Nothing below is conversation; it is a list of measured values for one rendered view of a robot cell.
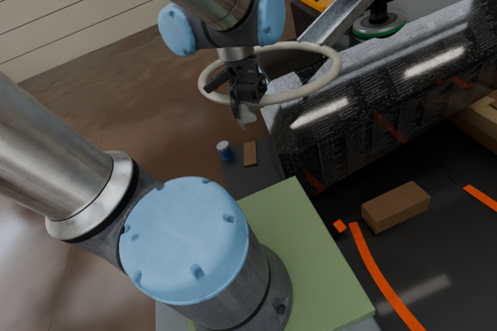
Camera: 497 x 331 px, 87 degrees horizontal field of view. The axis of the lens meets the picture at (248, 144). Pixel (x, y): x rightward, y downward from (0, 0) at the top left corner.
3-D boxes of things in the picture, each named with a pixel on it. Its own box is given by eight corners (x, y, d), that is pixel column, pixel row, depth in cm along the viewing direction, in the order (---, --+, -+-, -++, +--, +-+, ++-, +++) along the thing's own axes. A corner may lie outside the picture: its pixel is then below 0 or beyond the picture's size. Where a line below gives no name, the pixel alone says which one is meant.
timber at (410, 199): (376, 234, 133) (376, 222, 125) (361, 216, 142) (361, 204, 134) (427, 210, 134) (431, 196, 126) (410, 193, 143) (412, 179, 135)
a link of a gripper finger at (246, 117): (256, 136, 72) (252, 104, 68) (237, 134, 75) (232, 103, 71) (260, 131, 75) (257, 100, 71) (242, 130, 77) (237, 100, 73)
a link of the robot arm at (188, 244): (239, 355, 34) (177, 321, 23) (155, 294, 43) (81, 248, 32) (285, 249, 42) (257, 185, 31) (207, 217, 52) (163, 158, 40)
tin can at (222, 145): (232, 150, 214) (226, 138, 205) (235, 157, 206) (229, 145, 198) (221, 154, 214) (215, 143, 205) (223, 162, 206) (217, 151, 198)
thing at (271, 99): (273, 41, 118) (272, 35, 116) (374, 59, 83) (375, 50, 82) (176, 83, 98) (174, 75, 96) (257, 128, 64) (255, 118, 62)
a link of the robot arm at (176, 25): (188, 2, 41) (231, -17, 48) (143, 10, 47) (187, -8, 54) (207, 60, 46) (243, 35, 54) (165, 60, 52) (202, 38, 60)
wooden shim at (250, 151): (244, 144, 214) (243, 143, 213) (256, 142, 212) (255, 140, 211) (244, 167, 196) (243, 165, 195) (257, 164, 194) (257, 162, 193)
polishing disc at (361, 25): (412, 25, 108) (412, 22, 107) (357, 38, 114) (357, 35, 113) (397, 8, 123) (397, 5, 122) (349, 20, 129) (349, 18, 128)
